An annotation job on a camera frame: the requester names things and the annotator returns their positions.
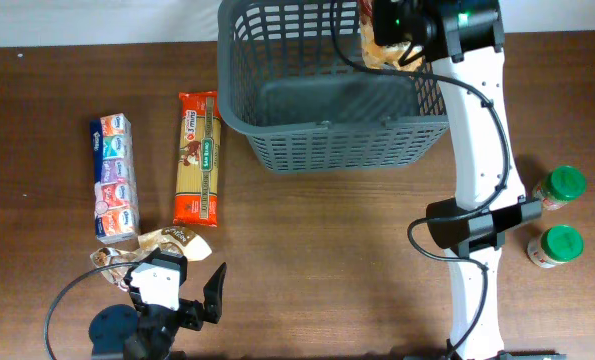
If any orange crinkled snack bag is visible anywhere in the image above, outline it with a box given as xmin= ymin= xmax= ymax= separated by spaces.
xmin=357 ymin=0 xmax=423 ymax=71

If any San Remo spaghetti packet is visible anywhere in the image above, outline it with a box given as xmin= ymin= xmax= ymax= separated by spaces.
xmin=173 ymin=91 xmax=222 ymax=227

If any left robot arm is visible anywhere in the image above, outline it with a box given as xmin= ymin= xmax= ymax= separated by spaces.
xmin=89 ymin=250 xmax=227 ymax=359

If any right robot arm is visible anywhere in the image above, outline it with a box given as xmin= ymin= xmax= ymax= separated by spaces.
xmin=371 ymin=1 xmax=541 ymax=359

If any brown white snack pouch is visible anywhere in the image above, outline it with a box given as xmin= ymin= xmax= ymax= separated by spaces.
xmin=90 ymin=226 xmax=212 ymax=268

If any Kleenex tissue multipack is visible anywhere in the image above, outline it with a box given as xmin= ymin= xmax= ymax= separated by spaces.
xmin=90 ymin=113 xmax=140 ymax=244

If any grey plastic basket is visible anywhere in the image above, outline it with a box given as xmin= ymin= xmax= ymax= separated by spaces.
xmin=218 ymin=0 xmax=449 ymax=173

